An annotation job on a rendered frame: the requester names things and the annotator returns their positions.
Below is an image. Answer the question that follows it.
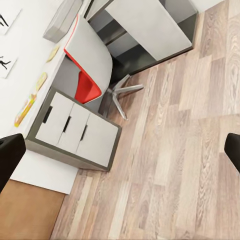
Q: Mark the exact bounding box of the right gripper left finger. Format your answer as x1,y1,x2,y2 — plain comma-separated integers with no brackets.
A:
0,133,27,193

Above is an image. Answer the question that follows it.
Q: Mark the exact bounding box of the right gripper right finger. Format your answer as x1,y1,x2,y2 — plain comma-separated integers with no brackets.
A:
224,133,240,173

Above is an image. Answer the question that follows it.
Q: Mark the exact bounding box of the jigsaw puzzle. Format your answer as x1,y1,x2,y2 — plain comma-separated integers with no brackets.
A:
45,45,60,63
35,72,47,92

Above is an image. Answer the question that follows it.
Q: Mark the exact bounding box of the board game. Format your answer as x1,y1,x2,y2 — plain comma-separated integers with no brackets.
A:
14,93,37,127

